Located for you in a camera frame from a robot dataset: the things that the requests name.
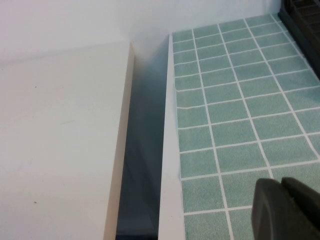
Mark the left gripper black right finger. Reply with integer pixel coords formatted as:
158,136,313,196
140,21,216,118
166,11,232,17
280,176,320,240

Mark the white side cabinet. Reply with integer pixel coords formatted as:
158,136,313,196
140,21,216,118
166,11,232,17
0,40,136,240

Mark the green checked tablecloth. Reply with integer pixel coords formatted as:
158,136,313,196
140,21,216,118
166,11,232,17
171,12,320,240

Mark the black plastic dish rack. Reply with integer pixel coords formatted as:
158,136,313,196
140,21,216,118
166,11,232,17
276,0,320,81

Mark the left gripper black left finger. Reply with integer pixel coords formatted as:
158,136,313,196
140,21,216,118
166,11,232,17
250,177,314,240

